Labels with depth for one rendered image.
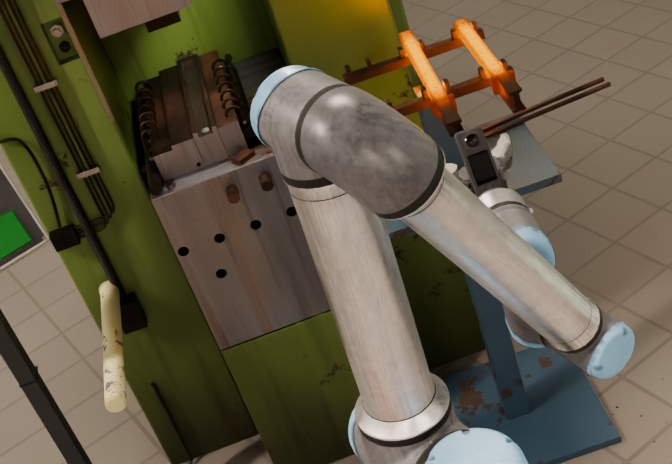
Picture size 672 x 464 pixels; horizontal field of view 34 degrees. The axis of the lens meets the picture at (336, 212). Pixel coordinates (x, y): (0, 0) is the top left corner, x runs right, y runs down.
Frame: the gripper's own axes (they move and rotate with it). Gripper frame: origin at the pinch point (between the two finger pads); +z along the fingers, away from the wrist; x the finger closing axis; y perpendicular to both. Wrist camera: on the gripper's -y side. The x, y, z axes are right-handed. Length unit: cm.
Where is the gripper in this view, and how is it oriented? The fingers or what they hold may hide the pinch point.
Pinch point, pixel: (464, 143)
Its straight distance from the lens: 196.0
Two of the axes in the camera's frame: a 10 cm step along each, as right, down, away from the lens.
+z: -1.5, -5.1, 8.5
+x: 9.5, -3.2, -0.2
